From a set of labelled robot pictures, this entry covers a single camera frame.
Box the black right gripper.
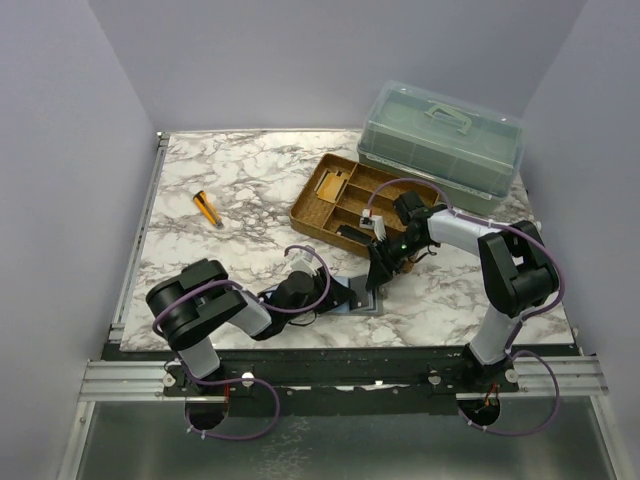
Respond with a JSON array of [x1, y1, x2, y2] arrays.
[[366, 231, 430, 291]]

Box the grey card holder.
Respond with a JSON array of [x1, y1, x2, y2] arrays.
[[329, 274, 384, 316]]

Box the yellow cards in tray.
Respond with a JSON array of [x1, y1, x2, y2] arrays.
[[314, 170, 349, 203]]

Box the woven wicker divided tray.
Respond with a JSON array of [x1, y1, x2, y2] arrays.
[[289, 153, 439, 274]]

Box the clear green plastic toolbox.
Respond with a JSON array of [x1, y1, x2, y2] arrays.
[[357, 81, 524, 216]]

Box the orange utility knife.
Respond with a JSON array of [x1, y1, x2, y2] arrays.
[[193, 190, 224, 229]]

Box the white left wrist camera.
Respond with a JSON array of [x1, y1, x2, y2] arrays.
[[289, 249, 318, 277]]

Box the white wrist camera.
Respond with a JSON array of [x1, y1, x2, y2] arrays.
[[289, 249, 318, 277], [359, 209, 387, 241]]

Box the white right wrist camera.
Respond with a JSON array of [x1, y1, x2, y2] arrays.
[[359, 209, 387, 241]]

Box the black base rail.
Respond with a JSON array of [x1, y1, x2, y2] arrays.
[[99, 342, 531, 419]]

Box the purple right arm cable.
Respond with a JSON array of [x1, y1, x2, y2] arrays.
[[367, 178, 566, 436]]

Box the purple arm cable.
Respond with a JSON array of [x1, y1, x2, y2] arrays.
[[151, 243, 332, 442], [367, 178, 566, 436]]

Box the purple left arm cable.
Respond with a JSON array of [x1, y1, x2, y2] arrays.
[[151, 243, 332, 442]]

